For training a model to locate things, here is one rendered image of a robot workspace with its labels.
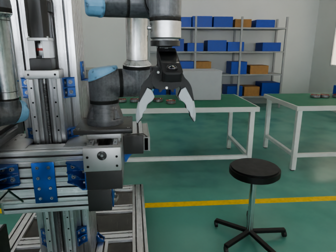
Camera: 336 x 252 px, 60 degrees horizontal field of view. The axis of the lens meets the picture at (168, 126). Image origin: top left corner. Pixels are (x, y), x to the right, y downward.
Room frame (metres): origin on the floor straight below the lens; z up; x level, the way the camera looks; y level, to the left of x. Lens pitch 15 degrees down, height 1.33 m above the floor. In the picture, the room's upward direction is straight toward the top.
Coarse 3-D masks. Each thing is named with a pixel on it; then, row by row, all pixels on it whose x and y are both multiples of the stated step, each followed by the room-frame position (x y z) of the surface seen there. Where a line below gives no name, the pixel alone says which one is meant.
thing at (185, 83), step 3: (183, 75) 0.71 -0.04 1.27; (183, 78) 0.71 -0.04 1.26; (183, 81) 0.71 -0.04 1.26; (186, 81) 0.71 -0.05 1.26; (180, 84) 0.71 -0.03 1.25; (183, 84) 0.71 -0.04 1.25; (186, 84) 0.71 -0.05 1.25; (189, 84) 0.71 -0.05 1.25; (180, 87) 0.71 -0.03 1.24; (183, 87) 0.71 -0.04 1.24; (186, 87) 0.71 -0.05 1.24; (189, 87) 0.71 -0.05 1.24; (189, 90) 0.71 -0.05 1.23; (189, 93) 0.71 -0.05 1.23; (192, 93) 0.71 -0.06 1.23; (192, 96) 0.71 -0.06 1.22; (192, 99) 0.71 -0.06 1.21
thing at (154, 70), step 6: (150, 42) 0.72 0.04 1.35; (156, 42) 0.70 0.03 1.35; (162, 42) 0.69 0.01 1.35; (168, 42) 0.69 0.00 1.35; (174, 42) 0.70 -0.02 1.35; (156, 48) 0.76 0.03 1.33; (150, 66) 0.74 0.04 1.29; (156, 66) 0.74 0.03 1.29; (150, 72) 0.70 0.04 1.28; (156, 72) 0.70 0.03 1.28; (156, 78) 0.70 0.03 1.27; (156, 84) 0.70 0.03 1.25; (162, 84) 0.70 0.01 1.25; (168, 84) 0.70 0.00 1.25; (174, 84) 0.70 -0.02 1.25
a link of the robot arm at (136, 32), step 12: (132, 24) 1.15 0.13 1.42; (144, 24) 1.16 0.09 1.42; (132, 36) 1.15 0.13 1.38; (144, 36) 1.17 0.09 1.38; (132, 48) 1.16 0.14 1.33; (144, 48) 1.17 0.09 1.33; (132, 60) 1.16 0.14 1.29; (144, 60) 1.18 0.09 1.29; (132, 72) 1.15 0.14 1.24; (144, 72) 1.16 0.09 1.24; (132, 84) 1.15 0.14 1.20; (132, 96) 1.19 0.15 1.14
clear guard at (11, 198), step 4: (0, 192) 0.51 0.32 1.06; (4, 192) 0.51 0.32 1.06; (8, 192) 0.53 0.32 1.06; (12, 192) 0.54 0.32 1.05; (0, 196) 0.50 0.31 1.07; (4, 196) 0.54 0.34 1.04; (8, 196) 0.54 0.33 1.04; (12, 196) 0.54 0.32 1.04; (16, 196) 0.55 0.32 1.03; (0, 200) 0.56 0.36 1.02; (4, 200) 0.56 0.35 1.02; (8, 200) 0.56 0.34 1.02; (12, 200) 0.56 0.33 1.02; (16, 200) 0.56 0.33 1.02; (20, 200) 0.57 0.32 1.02
